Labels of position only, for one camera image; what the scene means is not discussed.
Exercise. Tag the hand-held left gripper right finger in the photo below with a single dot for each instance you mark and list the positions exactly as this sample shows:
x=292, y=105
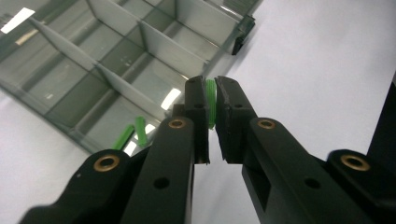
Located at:
x=280, y=174

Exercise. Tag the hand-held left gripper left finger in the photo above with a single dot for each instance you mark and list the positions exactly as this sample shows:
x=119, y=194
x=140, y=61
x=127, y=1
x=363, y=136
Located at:
x=174, y=161

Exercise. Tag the small green plastic piece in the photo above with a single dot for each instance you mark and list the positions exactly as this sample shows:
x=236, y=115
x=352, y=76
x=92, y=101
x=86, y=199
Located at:
x=123, y=138
x=211, y=102
x=140, y=130

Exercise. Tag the clear plastic organizer box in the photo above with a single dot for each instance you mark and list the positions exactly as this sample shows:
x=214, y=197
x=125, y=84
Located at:
x=62, y=77

